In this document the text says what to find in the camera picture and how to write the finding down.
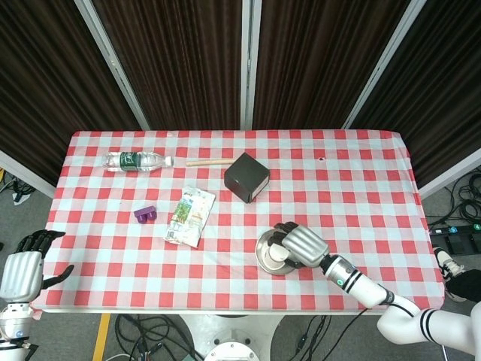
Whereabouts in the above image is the black cardboard box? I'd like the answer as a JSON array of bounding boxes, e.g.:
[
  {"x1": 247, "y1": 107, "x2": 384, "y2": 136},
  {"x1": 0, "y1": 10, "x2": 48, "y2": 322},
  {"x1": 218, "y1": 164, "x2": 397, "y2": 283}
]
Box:
[{"x1": 223, "y1": 151, "x2": 271, "y2": 205}]

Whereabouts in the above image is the white sneaker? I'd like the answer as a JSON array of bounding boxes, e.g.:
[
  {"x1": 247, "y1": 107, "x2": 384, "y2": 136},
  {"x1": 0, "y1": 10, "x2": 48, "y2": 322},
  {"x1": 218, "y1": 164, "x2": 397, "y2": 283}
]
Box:
[{"x1": 431, "y1": 247, "x2": 467, "y2": 302}]

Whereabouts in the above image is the black foot pedal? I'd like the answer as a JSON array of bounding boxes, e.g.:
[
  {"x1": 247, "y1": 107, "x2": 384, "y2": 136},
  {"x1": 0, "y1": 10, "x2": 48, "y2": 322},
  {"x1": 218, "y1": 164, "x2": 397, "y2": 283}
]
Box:
[{"x1": 445, "y1": 235, "x2": 475, "y2": 255}]

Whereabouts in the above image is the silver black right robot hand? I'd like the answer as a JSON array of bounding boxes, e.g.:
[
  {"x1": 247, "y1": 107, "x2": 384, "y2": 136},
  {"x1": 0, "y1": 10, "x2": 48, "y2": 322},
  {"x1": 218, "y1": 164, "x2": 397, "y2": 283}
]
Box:
[{"x1": 273, "y1": 221, "x2": 331, "y2": 270}]

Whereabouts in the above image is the clear plastic water bottle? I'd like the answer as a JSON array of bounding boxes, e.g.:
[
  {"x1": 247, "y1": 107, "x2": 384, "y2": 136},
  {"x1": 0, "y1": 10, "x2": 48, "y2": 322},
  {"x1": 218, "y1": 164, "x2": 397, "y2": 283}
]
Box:
[{"x1": 102, "y1": 151, "x2": 174, "y2": 173}]

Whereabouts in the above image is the light wooden stick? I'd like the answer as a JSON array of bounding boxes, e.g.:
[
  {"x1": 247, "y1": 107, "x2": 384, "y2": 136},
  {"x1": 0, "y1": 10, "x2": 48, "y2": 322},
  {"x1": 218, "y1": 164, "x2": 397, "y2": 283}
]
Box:
[{"x1": 186, "y1": 158, "x2": 234, "y2": 167}]

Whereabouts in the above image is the white partition post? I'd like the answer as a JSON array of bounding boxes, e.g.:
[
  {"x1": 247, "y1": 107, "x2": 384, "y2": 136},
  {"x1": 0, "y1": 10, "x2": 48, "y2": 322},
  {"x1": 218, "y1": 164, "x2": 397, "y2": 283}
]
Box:
[
  {"x1": 240, "y1": 0, "x2": 262, "y2": 131},
  {"x1": 74, "y1": 0, "x2": 151, "y2": 132},
  {"x1": 342, "y1": 0, "x2": 420, "y2": 131},
  {"x1": 0, "y1": 150, "x2": 57, "y2": 199},
  {"x1": 419, "y1": 148, "x2": 481, "y2": 199}
]

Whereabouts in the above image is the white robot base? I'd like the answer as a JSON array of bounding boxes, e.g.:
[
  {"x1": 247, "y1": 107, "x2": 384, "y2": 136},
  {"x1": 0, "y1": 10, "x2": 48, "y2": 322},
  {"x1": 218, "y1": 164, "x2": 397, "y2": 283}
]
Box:
[{"x1": 176, "y1": 314, "x2": 289, "y2": 361}]

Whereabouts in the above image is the purple plastic building block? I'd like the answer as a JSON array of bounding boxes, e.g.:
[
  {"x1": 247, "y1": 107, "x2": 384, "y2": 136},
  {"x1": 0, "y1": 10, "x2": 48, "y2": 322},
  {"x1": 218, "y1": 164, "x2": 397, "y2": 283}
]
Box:
[{"x1": 133, "y1": 206, "x2": 158, "y2": 225}]

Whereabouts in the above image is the round stainless steel plate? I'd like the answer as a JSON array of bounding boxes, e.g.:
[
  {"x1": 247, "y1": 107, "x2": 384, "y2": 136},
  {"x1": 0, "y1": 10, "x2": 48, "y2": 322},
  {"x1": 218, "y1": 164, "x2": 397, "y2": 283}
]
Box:
[{"x1": 255, "y1": 229, "x2": 300, "y2": 275}]

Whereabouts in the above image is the white green snack bag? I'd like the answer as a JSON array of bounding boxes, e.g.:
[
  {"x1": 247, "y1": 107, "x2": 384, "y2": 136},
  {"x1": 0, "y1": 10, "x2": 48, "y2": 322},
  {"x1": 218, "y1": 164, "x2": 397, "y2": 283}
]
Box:
[{"x1": 163, "y1": 187, "x2": 216, "y2": 249}]

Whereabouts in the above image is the red white checked tablecloth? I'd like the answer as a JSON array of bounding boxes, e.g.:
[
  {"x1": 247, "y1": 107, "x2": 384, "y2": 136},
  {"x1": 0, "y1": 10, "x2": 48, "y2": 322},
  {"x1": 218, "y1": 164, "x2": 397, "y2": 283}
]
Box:
[{"x1": 32, "y1": 129, "x2": 446, "y2": 313}]

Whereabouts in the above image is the dark brown partition panel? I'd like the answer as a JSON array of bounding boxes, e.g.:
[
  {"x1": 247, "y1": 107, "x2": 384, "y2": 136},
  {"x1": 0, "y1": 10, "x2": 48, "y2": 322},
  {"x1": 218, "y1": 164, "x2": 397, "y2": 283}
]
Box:
[
  {"x1": 252, "y1": 0, "x2": 409, "y2": 131},
  {"x1": 92, "y1": 0, "x2": 244, "y2": 131},
  {"x1": 352, "y1": 0, "x2": 481, "y2": 189},
  {"x1": 0, "y1": 0, "x2": 142, "y2": 187}
]

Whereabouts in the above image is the black floor cable bundle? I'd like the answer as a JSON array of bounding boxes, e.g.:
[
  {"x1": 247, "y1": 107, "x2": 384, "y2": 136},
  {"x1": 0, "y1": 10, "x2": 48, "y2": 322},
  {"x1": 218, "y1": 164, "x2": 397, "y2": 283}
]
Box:
[
  {"x1": 0, "y1": 168, "x2": 37, "y2": 206},
  {"x1": 112, "y1": 314, "x2": 206, "y2": 361},
  {"x1": 270, "y1": 306, "x2": 377, "y2": 361},
  {"x1": 426, "y1": 174, "x2": 481, "y2": 226}
]

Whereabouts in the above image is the white paper cup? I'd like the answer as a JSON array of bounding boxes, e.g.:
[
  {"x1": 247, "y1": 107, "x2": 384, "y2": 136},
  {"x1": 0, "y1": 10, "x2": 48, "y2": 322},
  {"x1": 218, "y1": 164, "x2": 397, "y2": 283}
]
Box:
[{"x1": 267, "y1": 242, "x2": 291, "y2": 264}]

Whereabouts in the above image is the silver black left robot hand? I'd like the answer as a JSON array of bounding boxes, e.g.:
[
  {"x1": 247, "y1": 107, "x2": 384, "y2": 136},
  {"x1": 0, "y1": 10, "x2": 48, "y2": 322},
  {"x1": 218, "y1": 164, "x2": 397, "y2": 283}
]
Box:
[{"x1": 0, "y1": 229, "x2": 76, "y2": 303}]

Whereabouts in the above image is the black trouser leg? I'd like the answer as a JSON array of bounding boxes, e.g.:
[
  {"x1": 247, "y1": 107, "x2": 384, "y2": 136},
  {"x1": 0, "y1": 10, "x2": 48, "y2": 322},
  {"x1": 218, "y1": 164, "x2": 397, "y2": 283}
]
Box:
[{"x1": 446, "y1": 268, "x2": 481, "y2": 302}]

